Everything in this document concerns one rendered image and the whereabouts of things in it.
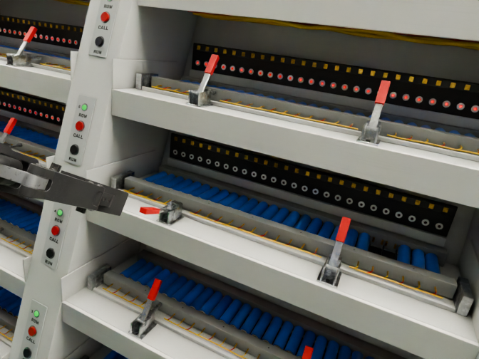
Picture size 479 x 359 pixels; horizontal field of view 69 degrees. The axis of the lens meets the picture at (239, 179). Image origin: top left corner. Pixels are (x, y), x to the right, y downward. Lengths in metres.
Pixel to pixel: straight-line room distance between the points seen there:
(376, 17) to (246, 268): 0.38
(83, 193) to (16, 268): 0.50
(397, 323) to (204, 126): 0.38
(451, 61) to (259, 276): 0.48
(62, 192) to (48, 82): 0.46
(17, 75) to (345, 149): 0.64
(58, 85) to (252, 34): 0.39
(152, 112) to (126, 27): 0.16
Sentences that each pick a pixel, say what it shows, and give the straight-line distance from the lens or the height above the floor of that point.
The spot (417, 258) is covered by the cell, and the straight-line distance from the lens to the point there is 0.61.
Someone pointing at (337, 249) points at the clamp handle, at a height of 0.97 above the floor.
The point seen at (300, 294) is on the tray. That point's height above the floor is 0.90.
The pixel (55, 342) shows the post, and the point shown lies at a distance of 0.78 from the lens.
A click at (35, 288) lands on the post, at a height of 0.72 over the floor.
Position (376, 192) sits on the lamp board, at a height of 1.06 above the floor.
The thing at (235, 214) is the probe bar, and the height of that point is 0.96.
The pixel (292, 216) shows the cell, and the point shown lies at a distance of 0.62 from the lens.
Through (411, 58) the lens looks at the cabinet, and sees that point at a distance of 0.72.
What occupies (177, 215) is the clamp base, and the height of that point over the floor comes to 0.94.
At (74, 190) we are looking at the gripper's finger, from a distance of 0.34.
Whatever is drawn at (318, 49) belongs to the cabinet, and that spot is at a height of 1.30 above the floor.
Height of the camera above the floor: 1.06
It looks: 4 degrees down
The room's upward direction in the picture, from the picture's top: 15 degrees clockwise
